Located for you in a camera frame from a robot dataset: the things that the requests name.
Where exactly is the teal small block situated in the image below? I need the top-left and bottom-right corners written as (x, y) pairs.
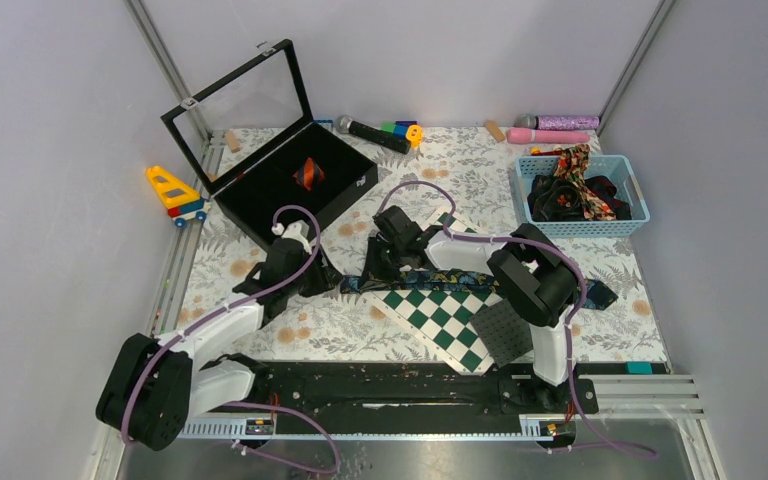
top-left (625, 362), bottom-right (655, 375)

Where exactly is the grey studded baseplate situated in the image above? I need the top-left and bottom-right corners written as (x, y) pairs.
top-left (470, 300), bottom-right (534, 367)

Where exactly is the yellow toy truck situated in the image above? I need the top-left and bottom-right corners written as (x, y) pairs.
top-left (145, 165), bottom-right (211, 228)

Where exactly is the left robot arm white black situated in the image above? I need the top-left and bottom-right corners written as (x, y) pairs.
top-left (95, 238), bottom-right (343, 451)

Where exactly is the light blue plastic basket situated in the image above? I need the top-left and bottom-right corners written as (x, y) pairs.
top-left (512, 155), bottom-right (651, 238)

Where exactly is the orange navy striped rolled tie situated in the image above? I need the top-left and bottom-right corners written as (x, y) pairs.
top-left (293, 157), bottom-right (326, 192)

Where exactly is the floral table mat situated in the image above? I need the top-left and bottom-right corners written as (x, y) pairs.
top-left (159, 127), bottom-right (668, 362)

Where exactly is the dark red ties pile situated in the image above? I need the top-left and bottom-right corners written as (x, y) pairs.
top-left (527, 175), bottom-right (632, 222)

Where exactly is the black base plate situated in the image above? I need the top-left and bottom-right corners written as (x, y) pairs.
top-left (239, 361), bottom-right (599, 436)

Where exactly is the black glitter microphone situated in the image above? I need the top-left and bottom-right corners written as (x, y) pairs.
top-left (334, 115), bottom-right (412, 154)

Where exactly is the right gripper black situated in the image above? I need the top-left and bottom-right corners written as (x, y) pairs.
top-left (358, 236), bottom-right (408, 290)

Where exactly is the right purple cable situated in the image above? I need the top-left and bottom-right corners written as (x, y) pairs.
top-left (375, 180), bottom-right (660, 462)

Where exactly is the black display box glass lid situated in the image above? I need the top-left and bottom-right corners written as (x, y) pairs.
top-left (161, 39), bottom-right (379, 246)

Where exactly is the dark blue floral tie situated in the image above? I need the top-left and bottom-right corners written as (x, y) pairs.
top-left (338, 269), bottom-right (618, 311)

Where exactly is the red floral tie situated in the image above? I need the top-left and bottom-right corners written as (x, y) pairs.
top-left (552, 144), bottom-right (618, 221)

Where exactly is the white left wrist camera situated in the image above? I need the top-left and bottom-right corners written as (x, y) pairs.
top-left (271, 221), bottom-right (312, 254)

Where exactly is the small wooden block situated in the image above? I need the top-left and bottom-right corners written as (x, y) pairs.
top-left (484, 120), bottom-right (506, 143)

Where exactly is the green white chessboard mat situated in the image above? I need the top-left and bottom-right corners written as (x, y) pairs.
top-left (361, 205), bottom-right (538, 376)

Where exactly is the green blue block stack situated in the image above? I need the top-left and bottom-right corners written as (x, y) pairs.
top-left (380, 121), bottom-right (417, 137)

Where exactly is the wooden peg left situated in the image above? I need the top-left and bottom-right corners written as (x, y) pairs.
top-left (224, 130), bottom-right (241, 153)

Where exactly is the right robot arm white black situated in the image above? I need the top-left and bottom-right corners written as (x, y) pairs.
top-left (360, 206), bottom-right (587, 412)

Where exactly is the purple glitter microphone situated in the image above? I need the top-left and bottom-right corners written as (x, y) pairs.
top-left (514, 114), bottom-right (601, 131)

